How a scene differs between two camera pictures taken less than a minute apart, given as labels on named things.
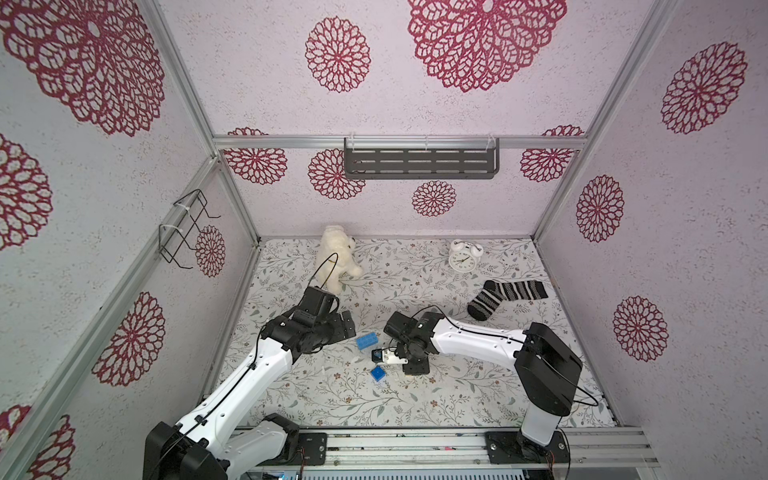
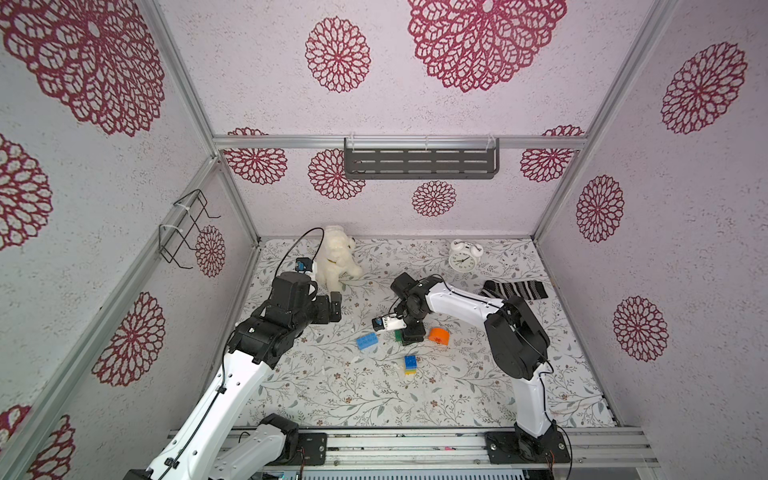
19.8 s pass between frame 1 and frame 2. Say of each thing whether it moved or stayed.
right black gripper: moved
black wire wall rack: stayed
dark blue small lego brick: moved
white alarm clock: stayed
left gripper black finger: moved
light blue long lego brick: stayed
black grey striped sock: stayed
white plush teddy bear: stayed
